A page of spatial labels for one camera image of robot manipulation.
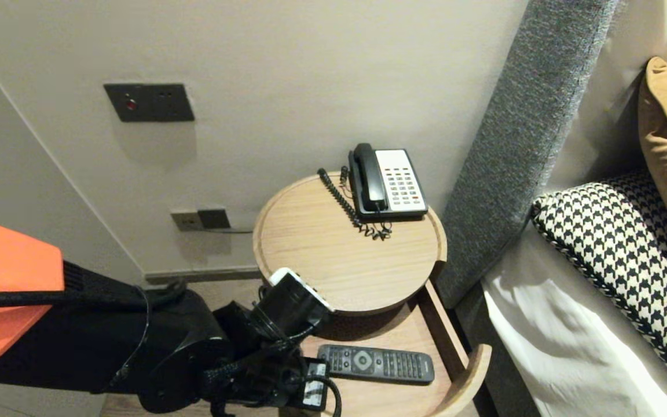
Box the black tv remote control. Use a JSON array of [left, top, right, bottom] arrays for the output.
[[317, 344, 435, 385]]

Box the round wooden bedside table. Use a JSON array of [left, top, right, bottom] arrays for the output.
[[298, 280, 492, 417]]

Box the grey baseboard strip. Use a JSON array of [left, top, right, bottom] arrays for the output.
[[145, 266, 263, 286]]

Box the round wooden nightstand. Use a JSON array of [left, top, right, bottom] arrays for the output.
[[253, 172, 449, 317]]

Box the black telephone handset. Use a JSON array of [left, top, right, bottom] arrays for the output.
[[353, 143, 388, 213]]

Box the black and white telephone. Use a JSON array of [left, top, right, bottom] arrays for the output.
[[349, 149, 429, 221]]

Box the grey fabric headboard edge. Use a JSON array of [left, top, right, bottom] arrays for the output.
[[438, 0, 619, 310]]

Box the black white houndstooth pillow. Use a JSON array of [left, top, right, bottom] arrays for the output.
[[529, 170, 667, 400]]

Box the beige padded headboard panel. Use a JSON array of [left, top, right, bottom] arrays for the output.
[[542, 0, 667, 195]]

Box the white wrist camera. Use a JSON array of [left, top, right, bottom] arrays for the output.
[[268, 268, 335, 310]]

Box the black coiled telephone cord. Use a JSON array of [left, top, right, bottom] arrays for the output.
[[318, 167, 393, 242]]

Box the beige wall socket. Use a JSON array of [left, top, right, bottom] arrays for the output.
[[171, 211, 204, 233]]

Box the dark wall switch panel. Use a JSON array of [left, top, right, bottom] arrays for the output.
[[104, 83, 195, 123]]

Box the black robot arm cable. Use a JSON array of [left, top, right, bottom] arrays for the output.
[[0, 281, 343, 417]]

